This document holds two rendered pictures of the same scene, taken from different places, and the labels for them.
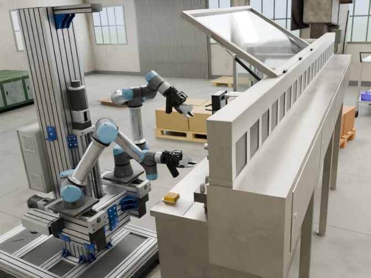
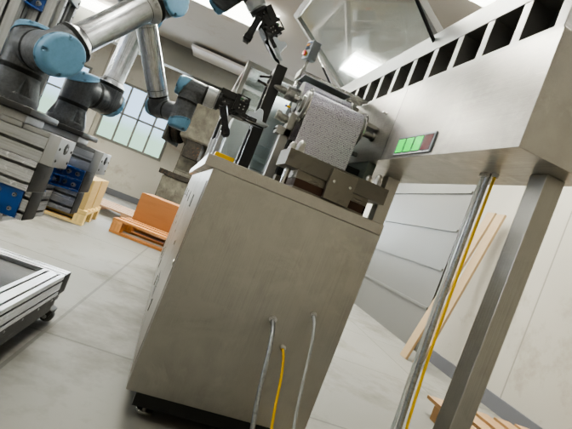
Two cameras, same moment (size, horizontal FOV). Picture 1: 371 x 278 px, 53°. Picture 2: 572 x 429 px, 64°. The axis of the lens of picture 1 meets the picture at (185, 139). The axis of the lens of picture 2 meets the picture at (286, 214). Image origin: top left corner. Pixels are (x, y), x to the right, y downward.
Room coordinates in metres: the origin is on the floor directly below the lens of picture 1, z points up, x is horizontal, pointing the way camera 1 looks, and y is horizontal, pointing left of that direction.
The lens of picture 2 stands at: (0.56, 0.96, 0.79)
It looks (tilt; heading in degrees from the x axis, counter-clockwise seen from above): 1 degrees up; 319
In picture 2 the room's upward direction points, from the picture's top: 22 degrees clockwise
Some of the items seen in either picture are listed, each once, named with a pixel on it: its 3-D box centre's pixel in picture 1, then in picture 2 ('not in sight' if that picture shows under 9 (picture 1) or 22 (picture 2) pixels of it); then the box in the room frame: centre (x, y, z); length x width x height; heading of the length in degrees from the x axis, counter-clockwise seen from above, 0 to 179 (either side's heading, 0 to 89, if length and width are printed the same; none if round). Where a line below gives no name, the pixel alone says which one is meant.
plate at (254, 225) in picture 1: (313, 108); (346, 149); (2.38, -0.87, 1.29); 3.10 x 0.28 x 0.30; 153
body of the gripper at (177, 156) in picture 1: (171, 158); (232, 105); (2.07, 0.09, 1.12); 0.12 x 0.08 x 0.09; 63
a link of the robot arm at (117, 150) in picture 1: (122, 153); (81, 87); (2.56, 0.48, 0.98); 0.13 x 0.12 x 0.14; 116
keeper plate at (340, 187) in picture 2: not in sight; (340, 187); (1.68, -0.21, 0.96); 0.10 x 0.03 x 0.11; 63
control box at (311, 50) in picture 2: not in sight; (310, 50); (2.48, -0.45, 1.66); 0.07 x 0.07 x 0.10; 79
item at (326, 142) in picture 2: not in sight; (323, 146); (1.89, -0.26, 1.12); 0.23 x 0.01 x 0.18; 63
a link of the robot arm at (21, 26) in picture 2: (70, 180); (31, 47); (2.13, 0.74, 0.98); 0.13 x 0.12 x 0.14; 16
